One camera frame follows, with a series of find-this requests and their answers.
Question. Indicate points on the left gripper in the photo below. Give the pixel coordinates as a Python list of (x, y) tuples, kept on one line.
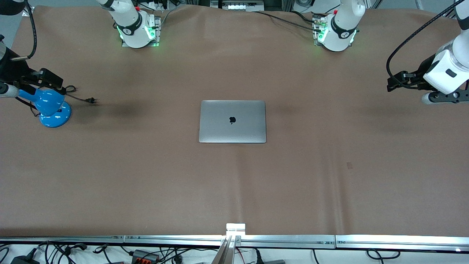
[(424, 68)]

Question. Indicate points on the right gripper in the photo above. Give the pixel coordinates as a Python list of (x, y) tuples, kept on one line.
[(15, 70)]

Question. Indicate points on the grey laptop computer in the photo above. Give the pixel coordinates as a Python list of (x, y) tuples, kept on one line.
[(232, 121)]

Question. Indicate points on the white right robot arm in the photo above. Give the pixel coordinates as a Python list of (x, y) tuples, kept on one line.
[(128, 22)]

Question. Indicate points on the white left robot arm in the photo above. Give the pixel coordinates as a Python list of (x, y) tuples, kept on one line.
[(342, 29)]

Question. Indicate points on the blue desk lamp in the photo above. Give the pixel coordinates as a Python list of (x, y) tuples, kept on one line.
[(53, 108)]

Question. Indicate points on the black power adapter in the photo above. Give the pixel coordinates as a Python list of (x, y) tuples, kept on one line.
[(23, 259)]

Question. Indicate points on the grey power strip box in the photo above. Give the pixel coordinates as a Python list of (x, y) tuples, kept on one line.
[(238, 5)]

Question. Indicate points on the grey connector box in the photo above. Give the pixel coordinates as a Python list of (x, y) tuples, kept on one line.
[(144, 255)]

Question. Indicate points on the brown table cover mat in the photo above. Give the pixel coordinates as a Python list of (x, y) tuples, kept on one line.
[(234, 183)]

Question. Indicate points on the aluminium frame profile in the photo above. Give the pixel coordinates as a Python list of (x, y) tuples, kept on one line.
[(449, 11), (26, 11)]

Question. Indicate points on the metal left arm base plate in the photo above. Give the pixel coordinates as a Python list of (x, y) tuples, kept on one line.
[(317, 29)]

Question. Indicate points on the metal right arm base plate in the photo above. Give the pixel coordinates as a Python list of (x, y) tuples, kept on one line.
[(158, 29)]

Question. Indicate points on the aluminium table edge rail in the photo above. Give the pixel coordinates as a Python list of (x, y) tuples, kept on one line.
[(366, 242)]

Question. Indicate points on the aluminium camera mount post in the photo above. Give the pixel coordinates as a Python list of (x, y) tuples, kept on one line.
[(231, 238)]

